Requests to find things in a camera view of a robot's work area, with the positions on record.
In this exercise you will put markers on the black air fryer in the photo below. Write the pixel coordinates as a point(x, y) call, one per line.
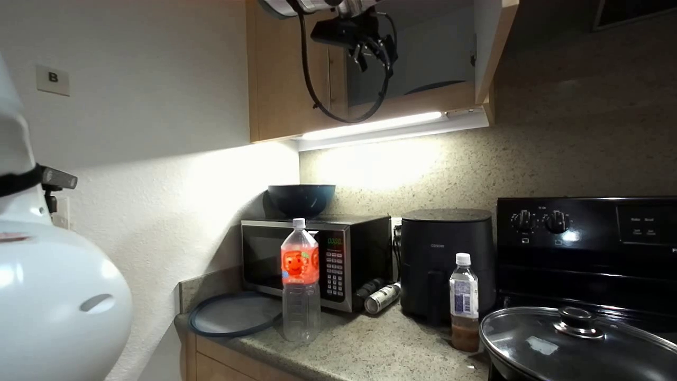
point(447, 254)

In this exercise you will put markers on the silver black microwave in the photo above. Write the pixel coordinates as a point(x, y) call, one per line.
point(263, 256)

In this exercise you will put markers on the dark range hood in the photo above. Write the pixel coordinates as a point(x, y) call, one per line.
point(636, 11)

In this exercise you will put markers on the black frying pan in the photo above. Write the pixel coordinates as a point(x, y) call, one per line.
point(495, 368)

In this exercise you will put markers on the black camera on stand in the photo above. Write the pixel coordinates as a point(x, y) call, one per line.
point(58, 180)

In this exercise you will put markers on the black electric stove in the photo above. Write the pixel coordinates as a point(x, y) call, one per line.
point(600, 267)

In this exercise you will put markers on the small bottle brown liquid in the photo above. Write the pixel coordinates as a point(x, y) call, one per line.
point(464, 297)

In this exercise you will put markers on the dark blue bowl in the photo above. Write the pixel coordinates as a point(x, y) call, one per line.
point(302, 200)

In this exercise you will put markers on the black stove knob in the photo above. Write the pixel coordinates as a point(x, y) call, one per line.
point(524, 220)
point(557, 220)

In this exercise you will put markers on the white wall socket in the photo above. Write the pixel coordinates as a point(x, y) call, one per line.
point(396, 230)

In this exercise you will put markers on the white wall switch plate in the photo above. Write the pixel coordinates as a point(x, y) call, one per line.
point(54, 81)

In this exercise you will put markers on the wooden base cabinet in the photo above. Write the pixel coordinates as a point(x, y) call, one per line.
point(212, 361)

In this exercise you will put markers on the under-cabinet light strip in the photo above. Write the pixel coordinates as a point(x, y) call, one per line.
point(394, 124)

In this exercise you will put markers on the small silver black canister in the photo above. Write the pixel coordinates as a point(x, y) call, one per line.
point(384, 297)

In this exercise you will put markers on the glass pan lid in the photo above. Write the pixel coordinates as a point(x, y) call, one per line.
point(535, 345)

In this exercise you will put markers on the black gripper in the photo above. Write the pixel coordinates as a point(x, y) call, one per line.
point(370, 42)

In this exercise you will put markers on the large bottle orange label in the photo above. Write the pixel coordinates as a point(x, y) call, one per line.
point(302, 309)

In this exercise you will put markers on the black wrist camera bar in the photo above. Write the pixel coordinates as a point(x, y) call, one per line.
point(337, 31)

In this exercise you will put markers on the round dark grey plate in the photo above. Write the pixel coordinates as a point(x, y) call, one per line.
point(234, 313)

